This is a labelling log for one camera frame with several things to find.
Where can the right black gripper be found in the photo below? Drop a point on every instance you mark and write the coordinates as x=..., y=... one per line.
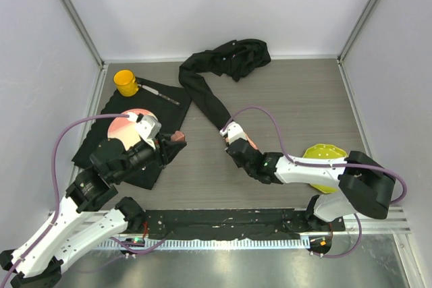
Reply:
x=237, y=164

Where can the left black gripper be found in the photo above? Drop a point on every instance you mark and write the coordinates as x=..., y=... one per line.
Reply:
x=174, y=148

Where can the nail polish bottle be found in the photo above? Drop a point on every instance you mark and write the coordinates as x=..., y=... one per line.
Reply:
x=178, y=136

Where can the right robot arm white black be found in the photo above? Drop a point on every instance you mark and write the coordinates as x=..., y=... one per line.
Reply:
x=360, y=185

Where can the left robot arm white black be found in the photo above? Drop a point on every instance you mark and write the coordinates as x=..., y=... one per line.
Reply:
x=41, y=261

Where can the mannequin hand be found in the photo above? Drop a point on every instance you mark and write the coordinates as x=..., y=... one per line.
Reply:
x=251, y=142

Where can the black placemat cloth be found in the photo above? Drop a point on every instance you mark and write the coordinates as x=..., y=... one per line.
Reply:
x=137, y=166

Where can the pink cream plate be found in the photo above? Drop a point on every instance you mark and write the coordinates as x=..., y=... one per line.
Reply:
x=124, y=130

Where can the table knife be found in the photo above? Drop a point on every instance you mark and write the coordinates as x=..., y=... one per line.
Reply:
x=157, y=93

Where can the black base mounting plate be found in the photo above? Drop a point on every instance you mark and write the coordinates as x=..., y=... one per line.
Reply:
x=231, y=224

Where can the yellow green plate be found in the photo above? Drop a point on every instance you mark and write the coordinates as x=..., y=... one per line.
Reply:
x=324, y=151

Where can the yellow cup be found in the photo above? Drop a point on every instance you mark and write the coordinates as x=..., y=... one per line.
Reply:
x=125, y=82

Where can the black sleeved shirt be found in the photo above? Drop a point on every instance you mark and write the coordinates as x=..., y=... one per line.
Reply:
x=233, y=60

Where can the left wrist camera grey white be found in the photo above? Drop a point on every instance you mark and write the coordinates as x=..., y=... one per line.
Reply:
x=147, y=127

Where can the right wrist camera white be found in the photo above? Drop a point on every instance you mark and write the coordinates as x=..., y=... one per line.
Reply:
x=232, y=132

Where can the white slotted cable duct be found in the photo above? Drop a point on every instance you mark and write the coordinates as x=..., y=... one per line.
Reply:
x=244, y=244

